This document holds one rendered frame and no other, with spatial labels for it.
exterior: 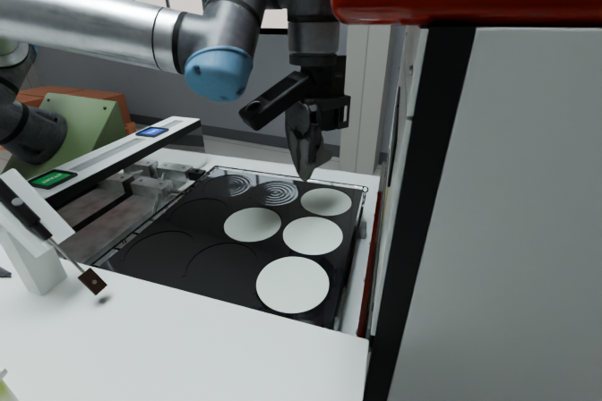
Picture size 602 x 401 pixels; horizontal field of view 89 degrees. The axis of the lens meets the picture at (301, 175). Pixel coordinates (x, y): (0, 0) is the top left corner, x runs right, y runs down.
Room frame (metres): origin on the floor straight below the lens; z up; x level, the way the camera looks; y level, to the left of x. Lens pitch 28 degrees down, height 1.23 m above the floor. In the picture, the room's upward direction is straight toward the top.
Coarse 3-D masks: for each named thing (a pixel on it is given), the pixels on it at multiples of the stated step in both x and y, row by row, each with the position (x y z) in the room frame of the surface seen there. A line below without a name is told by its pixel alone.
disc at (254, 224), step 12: (240, 216) 0.46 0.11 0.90; (252, 216) 0.46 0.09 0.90; (264, 216) 0.46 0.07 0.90; (276, 216) 0.46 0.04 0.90; (228, 228) 0.42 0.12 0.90; (240, 228) 0.42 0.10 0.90; (252, 228) 0.42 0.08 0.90; (264, 228) 0.42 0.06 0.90; (276, 228) 0.42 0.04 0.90; (240, 240) 0.39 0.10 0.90; (252, 240) 0.39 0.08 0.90
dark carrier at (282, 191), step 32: (192, 192) 0.54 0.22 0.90; (224, 192) 0.54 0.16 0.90; (256, 192) 0.54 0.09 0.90; (288, 192) 0.54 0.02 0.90; (352, 192) 0.54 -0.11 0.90; (160, 224) 0.44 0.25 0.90; (192, 224) 0.44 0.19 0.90; (352, 224) 0.44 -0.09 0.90; (128, 256) 0.36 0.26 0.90; (160, 256) 0.36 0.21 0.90; (192, 256) 0.35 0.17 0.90; (224, 256) 0.36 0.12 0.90; (256, 256) 0.35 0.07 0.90; (288, 256) 0.36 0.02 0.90; (320, 256) 0.35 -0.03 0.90; (192, 288) 0.29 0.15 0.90; (224, 288) 0.29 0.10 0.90; (320, 320) 0.24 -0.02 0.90
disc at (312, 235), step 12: (288, 228) 0.42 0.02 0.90; (300, 228) 0.42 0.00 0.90; (312, 228) 0.42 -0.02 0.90; (324, 228) 0.42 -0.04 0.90; (336, 228) 0.42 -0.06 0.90; (288, 240) 0.39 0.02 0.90; (300, 240) 0.39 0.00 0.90; (312, 240) 0.39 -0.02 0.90; (324, 240) 0.39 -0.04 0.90; (336, 240) 0.39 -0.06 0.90; (300, 252) 0.36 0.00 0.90; (312, 252) 0.36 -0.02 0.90; (324, 252) 0.36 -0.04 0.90
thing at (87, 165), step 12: (168, 120) 0.84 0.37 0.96; (180, 120) 0.84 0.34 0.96; (192, 120) 0.84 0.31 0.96; (168, 132) 0.74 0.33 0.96; (108, 144) 0.66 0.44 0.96; (120, 144) 0.66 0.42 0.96; (132, 144) 0.67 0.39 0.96; (144, 144) 0.66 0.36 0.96; (84, 156) 0.59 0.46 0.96; (96, 156) 0.59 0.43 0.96; (108, 156) 0.60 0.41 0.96; (120, 156) 0.59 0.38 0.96; (60, 168) 0.53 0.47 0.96; (72, 168) 0.54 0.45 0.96; (84, 168) 0.54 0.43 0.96; (96, 168) 0.53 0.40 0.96; (72, 180) 0.49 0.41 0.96; (48, 192) 0.44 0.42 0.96
